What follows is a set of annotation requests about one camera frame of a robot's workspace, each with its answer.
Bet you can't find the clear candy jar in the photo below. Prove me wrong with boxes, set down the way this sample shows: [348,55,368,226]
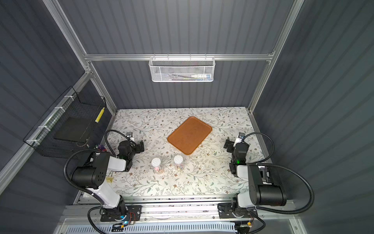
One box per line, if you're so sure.
[151,158,164,174]
[173,155,184,171]

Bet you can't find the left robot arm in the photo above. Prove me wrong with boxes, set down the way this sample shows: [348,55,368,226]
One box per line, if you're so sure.
[63,149,142,223]

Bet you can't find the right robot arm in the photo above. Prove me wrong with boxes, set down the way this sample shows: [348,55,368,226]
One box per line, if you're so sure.
[224,138,287,217]

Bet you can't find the pink pen cup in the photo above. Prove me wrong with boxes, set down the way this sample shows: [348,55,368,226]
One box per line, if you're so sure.
[97,145,107,152]

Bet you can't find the brown wooden tray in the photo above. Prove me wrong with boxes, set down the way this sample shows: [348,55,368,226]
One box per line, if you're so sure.
[167,117,212,155]

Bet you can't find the yellow tag on basket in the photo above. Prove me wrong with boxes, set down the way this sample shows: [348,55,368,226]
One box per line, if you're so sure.
[95,107,105,123]

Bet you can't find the pens in white basket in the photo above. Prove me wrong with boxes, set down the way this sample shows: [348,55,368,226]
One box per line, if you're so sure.
[169,74,213,81]

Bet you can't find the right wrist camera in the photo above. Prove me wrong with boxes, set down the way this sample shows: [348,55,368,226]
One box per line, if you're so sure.
[235,132,245,144]

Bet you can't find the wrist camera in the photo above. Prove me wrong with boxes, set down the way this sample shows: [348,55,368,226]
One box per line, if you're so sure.
[235,132,245,144]
[126,132,134,140]

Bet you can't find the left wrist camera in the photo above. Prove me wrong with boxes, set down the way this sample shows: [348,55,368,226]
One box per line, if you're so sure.
[126,132,134,140]

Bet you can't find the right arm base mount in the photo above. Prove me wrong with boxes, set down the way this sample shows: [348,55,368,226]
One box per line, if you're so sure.
[217,203,258,219]

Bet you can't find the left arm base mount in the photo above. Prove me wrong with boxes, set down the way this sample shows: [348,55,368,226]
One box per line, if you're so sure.
[100,205,142,222]

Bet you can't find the black wire basket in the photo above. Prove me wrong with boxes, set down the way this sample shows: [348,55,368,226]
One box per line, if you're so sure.
[23,87,107,159]

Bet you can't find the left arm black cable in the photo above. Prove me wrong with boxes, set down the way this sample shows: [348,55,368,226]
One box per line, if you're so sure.
[63,129,132,234]

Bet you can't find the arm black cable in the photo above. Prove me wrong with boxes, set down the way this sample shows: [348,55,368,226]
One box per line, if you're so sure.
[242,132,315,234]
[63,129,132,234]

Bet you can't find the white wire mesh basket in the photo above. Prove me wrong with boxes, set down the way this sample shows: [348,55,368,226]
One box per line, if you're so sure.
[149,57,216,82]

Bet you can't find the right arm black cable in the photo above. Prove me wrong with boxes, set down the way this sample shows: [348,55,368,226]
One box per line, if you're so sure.
[242,132,315,234]

